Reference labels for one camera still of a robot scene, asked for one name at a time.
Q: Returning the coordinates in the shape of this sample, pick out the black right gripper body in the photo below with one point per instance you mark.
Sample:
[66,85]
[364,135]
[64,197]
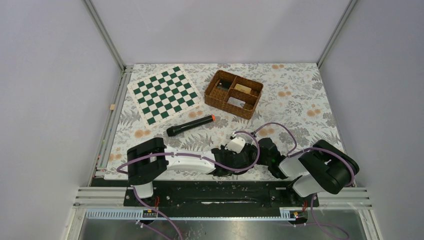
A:
[264,160]

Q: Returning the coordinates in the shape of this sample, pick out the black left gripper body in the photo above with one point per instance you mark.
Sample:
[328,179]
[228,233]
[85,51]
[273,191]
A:
[227,152]

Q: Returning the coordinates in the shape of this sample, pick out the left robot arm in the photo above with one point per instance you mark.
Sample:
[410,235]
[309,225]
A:
[148,160]

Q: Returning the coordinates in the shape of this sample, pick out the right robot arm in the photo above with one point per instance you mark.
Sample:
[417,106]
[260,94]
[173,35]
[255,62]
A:
[320,168]

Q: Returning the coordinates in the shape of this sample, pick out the white card in basket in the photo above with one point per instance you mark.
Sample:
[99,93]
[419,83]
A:
[236,102]

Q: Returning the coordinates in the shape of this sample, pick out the tan card in basket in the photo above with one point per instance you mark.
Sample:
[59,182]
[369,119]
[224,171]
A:
[242,88]

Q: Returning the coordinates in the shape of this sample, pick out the floral table mat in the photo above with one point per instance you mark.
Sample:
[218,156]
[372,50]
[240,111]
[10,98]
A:
[293,111]

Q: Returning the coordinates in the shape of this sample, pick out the brown wicker divided basket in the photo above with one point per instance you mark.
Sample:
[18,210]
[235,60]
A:
[218,98]

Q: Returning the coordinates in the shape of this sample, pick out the black item in basket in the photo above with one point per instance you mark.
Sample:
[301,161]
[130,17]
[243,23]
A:
[224,84]

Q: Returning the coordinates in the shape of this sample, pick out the black flashlight orange tip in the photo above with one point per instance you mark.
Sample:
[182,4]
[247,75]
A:
[177,129]

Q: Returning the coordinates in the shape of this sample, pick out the green white chessboard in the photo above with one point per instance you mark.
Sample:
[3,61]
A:
[164,95]

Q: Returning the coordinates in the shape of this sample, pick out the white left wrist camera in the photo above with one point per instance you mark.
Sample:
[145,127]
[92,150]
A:
[236,144]

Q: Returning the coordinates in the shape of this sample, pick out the aluminium slotted rail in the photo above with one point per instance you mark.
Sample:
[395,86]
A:
[115,203]

